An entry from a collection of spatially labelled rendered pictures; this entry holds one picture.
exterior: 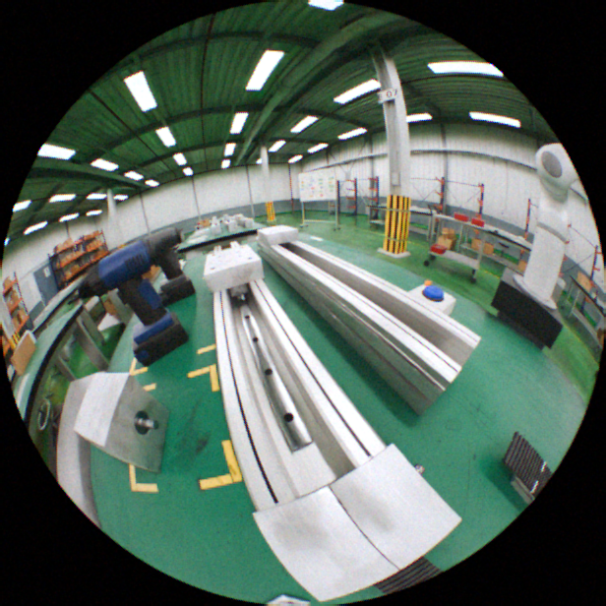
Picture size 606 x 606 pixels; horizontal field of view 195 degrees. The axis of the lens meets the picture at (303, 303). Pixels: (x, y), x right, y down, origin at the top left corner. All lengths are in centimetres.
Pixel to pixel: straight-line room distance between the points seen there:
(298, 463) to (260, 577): 17
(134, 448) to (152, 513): 10
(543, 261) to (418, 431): 54
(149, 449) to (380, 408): 30
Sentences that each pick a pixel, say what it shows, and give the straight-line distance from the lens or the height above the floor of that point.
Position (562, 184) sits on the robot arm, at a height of 118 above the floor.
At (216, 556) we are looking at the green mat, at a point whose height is 78.
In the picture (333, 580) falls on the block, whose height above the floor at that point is 87.
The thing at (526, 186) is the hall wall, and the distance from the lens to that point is 790.
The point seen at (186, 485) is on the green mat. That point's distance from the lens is 27.
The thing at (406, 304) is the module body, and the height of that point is 86.
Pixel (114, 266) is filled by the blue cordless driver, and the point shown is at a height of 98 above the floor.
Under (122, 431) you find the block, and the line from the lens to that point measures 25.
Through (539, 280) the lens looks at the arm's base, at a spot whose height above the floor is 91.
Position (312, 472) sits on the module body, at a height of 82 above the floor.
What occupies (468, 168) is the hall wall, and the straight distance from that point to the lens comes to 819.
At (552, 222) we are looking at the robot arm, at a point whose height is 107.
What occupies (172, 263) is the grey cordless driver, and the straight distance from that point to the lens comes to 60.
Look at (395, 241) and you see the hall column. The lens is 345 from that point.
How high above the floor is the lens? 100
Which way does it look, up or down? 33 degrees down
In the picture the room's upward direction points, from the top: 5 degrees counter-clockwise
